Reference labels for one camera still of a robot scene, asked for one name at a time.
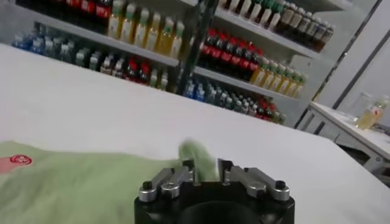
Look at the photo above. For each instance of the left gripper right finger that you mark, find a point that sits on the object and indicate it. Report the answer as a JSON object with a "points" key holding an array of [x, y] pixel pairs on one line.
{"points": [[250, 182]]}

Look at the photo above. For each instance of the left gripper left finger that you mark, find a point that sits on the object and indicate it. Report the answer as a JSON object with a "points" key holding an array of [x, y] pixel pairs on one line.
{"points": [[170, 182]]}

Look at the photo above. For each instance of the light green t-shirt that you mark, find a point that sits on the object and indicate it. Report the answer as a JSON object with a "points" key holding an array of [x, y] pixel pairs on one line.
{"points": [[76, 188]]}

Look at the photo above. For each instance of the white cap dark drink bottle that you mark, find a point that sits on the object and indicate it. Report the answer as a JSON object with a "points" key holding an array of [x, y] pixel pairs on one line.
{"points": [[118, 68], [106, 65], [95, 62], [228, 103], [81, 58], [237, 106], [253, 110], [245, 108]]}

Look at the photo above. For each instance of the small red cap cola bottle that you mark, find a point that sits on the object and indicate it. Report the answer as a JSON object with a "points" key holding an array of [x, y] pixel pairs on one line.
{"points": [[268, 113], [143, 73], [260, 110], [131, 70]]}

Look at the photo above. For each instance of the white cabinet shelf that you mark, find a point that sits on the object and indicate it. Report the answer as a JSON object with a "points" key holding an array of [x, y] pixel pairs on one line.
{"points": [[274, 39], [100, 39], [237, 82]]}

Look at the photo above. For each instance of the green cap yellow juice bottle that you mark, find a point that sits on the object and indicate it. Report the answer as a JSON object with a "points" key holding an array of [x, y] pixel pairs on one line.
{"points": [[259, 77], [165, 42], [300, 90], [268, 80], [141, 33], [128, 29], [153, 38], [176, 45], [276, 83], [115, 24], [292, 89], [285, 86]]}

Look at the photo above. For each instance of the white side table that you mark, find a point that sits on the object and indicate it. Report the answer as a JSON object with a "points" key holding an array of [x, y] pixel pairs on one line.
{"points": [[344, 121]]}

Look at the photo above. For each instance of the yellow liquid plastic bottle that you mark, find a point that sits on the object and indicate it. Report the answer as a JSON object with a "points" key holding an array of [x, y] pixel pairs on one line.
{"points": [[368, 117]]}

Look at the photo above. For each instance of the clear glass jar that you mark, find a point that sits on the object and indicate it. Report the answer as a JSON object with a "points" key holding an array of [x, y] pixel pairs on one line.
{"points": [[362, 102]]}

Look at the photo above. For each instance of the beige label dark drink bottle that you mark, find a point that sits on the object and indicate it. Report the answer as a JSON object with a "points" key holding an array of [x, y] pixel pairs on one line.
{"points": [[295, 25], [319, 35], [303, 29], [287, 21], [311, 32], [327, 38]]}

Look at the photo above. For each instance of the green cap tea bottle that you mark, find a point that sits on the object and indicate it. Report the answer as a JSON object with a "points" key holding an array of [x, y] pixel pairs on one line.
{"points": [[255, 10], [264, 13], [275, 18], [224, 2], [234, 3], [244, 6]]}

